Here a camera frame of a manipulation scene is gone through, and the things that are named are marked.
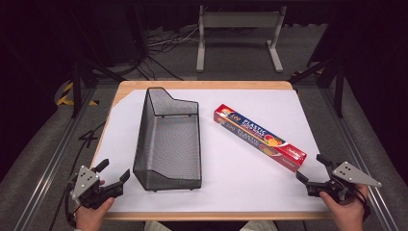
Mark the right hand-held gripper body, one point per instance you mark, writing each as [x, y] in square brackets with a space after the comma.
[351, 174]

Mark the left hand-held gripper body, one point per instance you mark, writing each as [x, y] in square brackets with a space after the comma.
[84, 182]

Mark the person's left hand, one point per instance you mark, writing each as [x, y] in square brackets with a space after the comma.
[91, 216]

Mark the person's right hand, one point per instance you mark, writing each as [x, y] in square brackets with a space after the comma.
[344, 213]

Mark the red blue plastic wrap box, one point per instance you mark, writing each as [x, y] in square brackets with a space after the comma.
[256, 134]

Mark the white paper sheet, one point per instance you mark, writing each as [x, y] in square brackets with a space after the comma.
[234, 189]

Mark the yellow black hazard tape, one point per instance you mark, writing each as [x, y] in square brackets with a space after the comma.
[65, 94]

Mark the black tripod stand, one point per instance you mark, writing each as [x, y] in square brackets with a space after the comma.
[76, 83]
[338, 80]

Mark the grey metal stand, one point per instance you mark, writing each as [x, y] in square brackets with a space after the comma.
[240, 20]

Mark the aluminium floor rail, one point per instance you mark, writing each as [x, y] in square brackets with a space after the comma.
[54, 160]
[356, 150]

